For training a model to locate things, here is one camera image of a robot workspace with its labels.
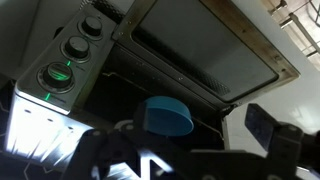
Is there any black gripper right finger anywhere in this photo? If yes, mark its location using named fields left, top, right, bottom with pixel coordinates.
left=244, top=102, right=320, bottom=180

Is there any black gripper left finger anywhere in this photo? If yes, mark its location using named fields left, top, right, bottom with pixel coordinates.
left=61, top=100, right=188, bottom=180

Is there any silver toaster oven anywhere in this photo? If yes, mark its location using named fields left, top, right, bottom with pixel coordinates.
left=5, top=0, right=235, bottom=172

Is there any large green-lit oven knob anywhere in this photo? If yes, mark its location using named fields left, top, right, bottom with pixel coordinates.
left=42, top=62, right=74, bottom=90

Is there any small black oven knob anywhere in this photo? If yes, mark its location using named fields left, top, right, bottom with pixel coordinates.
left=80, top=15, right=104, bottom=38
left=63, top=35, right=91, bottom=61

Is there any glass toaster oven door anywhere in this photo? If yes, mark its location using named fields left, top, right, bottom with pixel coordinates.
left=111, top=0, right=301, bottom=110

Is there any metal drawer handle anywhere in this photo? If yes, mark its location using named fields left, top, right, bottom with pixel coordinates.
left=269, top=0, right=320, bottom=58

